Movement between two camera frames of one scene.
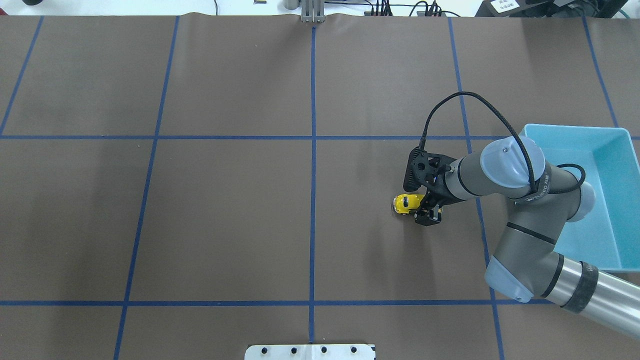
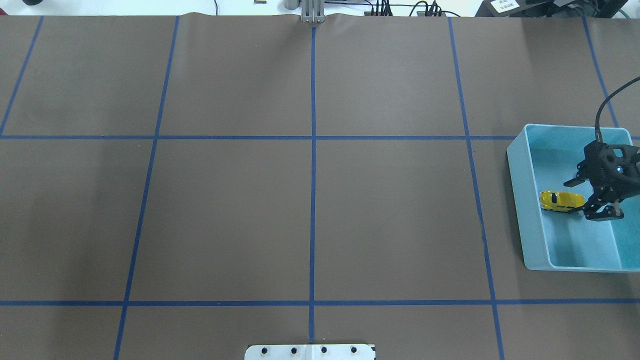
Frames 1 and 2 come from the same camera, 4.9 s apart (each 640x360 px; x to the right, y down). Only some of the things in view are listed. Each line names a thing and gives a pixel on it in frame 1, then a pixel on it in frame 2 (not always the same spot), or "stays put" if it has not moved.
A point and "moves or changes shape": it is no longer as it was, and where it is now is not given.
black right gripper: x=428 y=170 to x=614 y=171
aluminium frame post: x=312 y=11 stays put
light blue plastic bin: x=608 y=239 stays put
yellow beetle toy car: x=403 y=203 moves or changes shape
